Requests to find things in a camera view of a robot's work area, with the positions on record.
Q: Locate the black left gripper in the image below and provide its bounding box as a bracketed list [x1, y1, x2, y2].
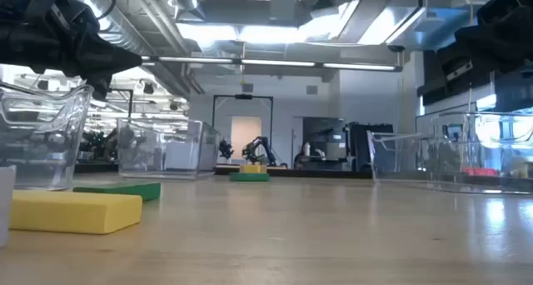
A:
[0, 0, 143, 103]

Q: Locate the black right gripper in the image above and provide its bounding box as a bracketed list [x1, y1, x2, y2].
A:
[440, 0, 533, 83]

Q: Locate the clear plastic bin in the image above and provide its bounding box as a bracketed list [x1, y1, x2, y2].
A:
[116, 117, 222, 181]
[0, 81, 95, 193]
[366, 111, 533, 196]

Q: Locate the green block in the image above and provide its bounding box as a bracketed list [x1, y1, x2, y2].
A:
[228, 172, 271, 183]
[72, 181, 162, 203]

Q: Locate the yellow block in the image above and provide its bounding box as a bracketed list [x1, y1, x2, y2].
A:
[8, 189, 143, 236]

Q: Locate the red box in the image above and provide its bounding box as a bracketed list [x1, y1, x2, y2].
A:
[461, 167, 500, 178]

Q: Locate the white paper label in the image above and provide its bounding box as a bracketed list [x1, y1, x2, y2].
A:
[164, 141, 200, 170]

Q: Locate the black cabinet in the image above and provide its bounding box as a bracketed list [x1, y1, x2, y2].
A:
[344, 121, 395, 173]

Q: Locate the grey cabinet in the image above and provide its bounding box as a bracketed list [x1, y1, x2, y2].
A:
[301, 117, 346, 170]

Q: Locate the white block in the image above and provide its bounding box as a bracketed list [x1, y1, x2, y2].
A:
[0, 164, 17, 248]

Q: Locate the long linear ceiling light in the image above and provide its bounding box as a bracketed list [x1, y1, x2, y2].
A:
[140, 55, 404, 73]

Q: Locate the large metal ventilation duct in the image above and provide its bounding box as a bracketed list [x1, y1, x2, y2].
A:
[385, 0, 511, 53]

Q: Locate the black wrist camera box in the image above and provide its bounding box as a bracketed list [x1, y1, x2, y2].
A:
[49, 0, 100, 38]

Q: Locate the black gantry frame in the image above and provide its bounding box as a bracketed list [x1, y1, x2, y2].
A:
[211, 93, 275, 153]

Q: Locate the black aluminium table frame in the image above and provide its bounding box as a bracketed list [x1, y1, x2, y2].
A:
[74, 162, 374, 181]

